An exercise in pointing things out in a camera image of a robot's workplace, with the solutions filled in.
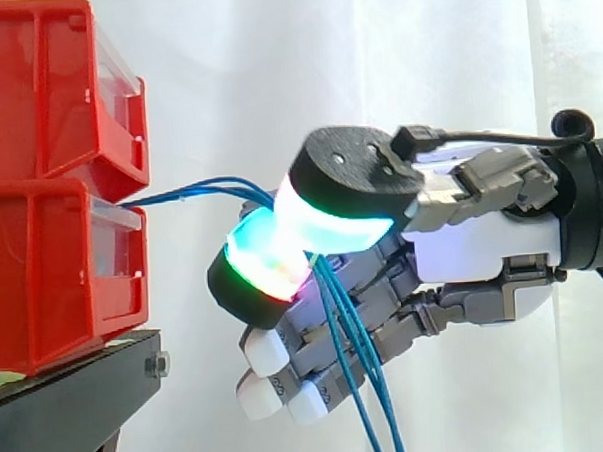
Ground blue cable bundle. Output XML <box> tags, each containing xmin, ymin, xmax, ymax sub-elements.
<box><xmin>120</xmin><ymin>169</ymin><xmax>407</xmax><ymax>452</ymax></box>

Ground black stand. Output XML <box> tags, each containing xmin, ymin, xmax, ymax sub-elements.
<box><xmin>0</xmin><ymin>328</ymin><xmax>174</xmax><ymax>452</ymax></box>

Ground red bin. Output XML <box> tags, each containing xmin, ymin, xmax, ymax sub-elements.
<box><xmin>0</xmin><ymin>0</ymin><xmax>152</xmax><ymax>208</ymax></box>
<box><xmin>0</xmin><ymin>175</ymin><xmax>155</xmax><ymax>379</ymax></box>

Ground black coiled cable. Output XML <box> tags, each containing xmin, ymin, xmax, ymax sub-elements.
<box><xmin>550</xmin><ymin>107</ymin><xmax>596</xmax><ymax>146</ymax></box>

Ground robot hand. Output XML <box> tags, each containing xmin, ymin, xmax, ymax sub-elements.
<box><xmin>200</xmin><ymin>116</ymin><xmax>574</xmax><ymax>430</ymax></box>

